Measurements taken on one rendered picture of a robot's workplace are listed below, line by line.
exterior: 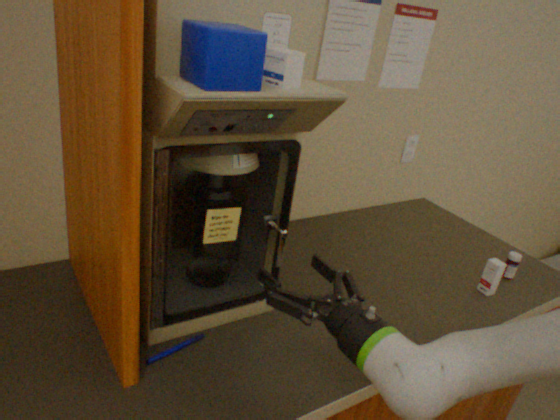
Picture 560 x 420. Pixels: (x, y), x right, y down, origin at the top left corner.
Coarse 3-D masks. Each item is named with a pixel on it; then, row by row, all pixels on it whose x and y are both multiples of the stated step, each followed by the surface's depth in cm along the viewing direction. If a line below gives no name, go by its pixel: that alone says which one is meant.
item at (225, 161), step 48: (192, 144) 83; (240, 144) 88; (288, 144) 94; (192, 192) 87; (240, 192) 93; (288, 192) 100; (192, 240) 92; (240, 240) 98; (192, 288) 97; (240, 288) 105
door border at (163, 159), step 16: (160, 160) 80; (160, 176) 81; (160, 192) 83; (160, 208) 84; (160, 224) 86; (160, 240) 87; (160, 256) 89; (160, 272) 91; (160, 288) 92; (160, 304) 94; (160, 320) 96
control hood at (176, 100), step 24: (168, 96) 71; (192, 96) 67; (216, 96) 69; (240, 96) 71; (264, 96) 74; (288, 96) 76; (312, 96) 79; (336, 96) 82; (168, 120) 72; (288, 120) 85; (312, 120) 88
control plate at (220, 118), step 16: (208, 112) 72; (224, 112) 74; (240, 112) 76; (256, 112) 77; (272, 112) 79; (288, 112) 81; (192, 128) 76; (208, 128) 78; (224, 128) 80; (240, 128) 82; (272, 128) 86
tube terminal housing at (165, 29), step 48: (144, 0) 74; (192, 0) 72; (240, 0) 76; (288, 0) 81; (144, 48) 77; (288, 48) 85; (144, 96) 80; (144, 144) 83; (144, 192) 87; (144, 240) 91; (144, 288) 95; (144, 336) 100
